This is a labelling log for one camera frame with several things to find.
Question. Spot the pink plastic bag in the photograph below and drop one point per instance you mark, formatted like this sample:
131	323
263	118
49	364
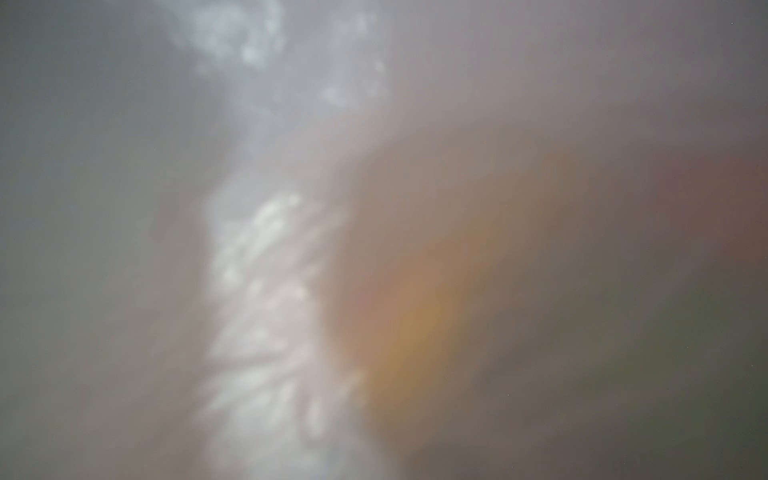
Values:
176	179

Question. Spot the yellow fake banana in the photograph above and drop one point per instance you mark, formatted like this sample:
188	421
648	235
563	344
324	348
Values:
427	233

